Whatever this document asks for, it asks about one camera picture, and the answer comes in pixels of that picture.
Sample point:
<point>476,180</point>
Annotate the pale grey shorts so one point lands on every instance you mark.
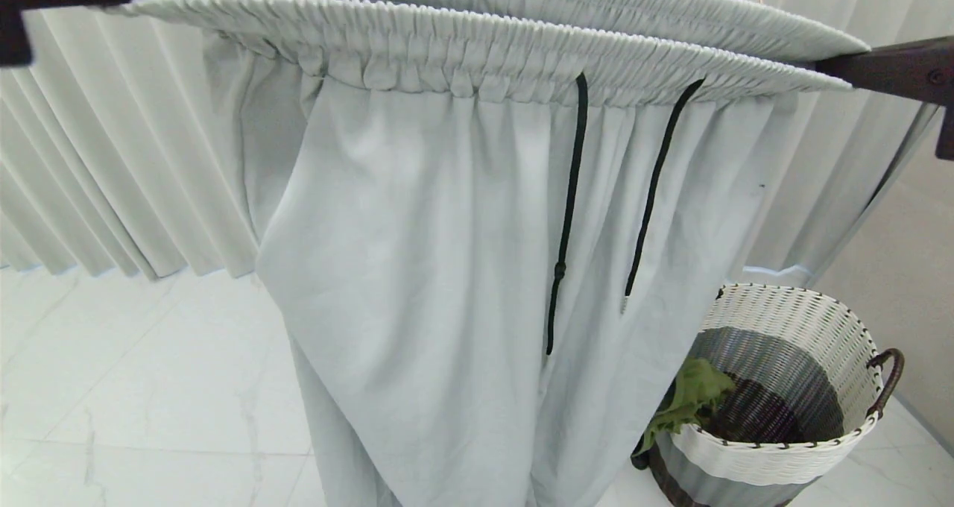
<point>447,231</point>

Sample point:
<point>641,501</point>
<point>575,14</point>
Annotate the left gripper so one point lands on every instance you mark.
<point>15,37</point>

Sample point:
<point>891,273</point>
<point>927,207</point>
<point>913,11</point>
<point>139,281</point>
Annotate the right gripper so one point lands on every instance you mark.
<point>946,130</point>

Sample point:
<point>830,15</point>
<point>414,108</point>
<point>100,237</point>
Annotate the white laundry basket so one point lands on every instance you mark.
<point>782,447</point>

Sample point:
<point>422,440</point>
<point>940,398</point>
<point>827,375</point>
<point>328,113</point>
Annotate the white curtain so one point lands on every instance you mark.
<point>112,179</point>

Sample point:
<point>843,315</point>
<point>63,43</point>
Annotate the green garment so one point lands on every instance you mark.
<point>693,395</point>

